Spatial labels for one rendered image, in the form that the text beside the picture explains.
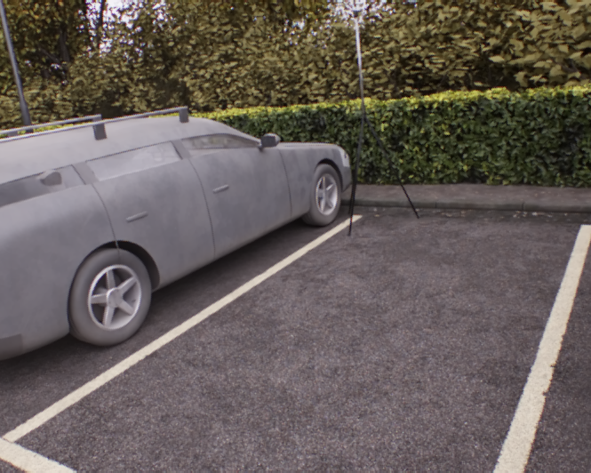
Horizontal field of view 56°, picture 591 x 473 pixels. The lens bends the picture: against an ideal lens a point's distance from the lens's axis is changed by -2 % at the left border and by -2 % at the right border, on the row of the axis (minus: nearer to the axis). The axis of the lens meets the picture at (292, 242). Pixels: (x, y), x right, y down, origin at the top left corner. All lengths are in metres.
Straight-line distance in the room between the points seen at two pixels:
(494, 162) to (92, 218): 4.59
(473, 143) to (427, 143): 0.58
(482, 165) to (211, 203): 3.58
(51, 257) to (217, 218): 1.46
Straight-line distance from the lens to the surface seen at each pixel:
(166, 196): 4.15
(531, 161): 6.80
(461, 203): 6.31
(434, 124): 6.99
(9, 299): 3.51
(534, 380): 3.16
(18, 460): 3.16
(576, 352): 3.46
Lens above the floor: 1.64
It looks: 17 degrees down
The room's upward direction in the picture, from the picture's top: 7 degrees counter-clockwise
